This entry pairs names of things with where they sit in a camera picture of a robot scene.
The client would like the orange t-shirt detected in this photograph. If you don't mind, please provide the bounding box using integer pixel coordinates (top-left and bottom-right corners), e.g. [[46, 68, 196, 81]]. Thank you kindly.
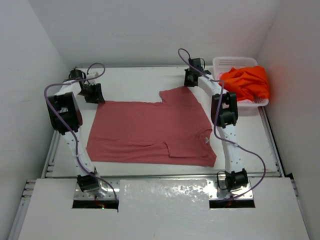
[[220, 66, 270, 102]]

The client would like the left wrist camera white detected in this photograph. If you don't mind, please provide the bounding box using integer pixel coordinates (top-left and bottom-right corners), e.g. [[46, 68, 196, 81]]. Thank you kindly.
[[86, 71, 99, 79]]

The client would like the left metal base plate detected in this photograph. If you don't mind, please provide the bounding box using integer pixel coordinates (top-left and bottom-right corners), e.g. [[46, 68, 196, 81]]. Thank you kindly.
[[72, 175, 120, 210]]

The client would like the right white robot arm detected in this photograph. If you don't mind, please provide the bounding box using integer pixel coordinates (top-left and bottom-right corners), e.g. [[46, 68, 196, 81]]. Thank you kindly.
[[184, 58, 249, 192]]

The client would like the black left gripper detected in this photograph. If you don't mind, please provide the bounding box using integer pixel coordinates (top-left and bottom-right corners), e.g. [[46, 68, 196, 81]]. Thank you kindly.
[[78, 83, 105, 105]]

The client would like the white front cover panel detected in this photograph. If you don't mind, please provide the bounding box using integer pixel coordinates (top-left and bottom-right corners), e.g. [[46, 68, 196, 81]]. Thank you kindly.
[[19, 178, 308, 240]]

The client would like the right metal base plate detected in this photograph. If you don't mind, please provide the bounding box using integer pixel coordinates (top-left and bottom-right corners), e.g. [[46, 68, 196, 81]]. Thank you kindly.
[[206, 178, 255, 209]]

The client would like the white plastic basket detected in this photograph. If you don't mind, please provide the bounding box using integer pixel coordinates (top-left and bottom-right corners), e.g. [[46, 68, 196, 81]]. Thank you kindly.
[[212, 56, 270, 108]]

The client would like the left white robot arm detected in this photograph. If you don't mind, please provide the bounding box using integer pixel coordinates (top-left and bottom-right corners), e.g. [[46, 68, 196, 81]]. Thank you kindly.
[[43, 68, 105, 195]]

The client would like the pink red t-shirt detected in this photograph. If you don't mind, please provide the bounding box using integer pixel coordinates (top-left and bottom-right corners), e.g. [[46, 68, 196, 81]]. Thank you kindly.
[[86, 86, 217, 167]]

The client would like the metal base plate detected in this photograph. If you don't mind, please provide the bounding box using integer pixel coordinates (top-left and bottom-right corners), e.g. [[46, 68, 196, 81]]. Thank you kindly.
[[72, 175, 120, 210], [206, 178, 255, 209]]

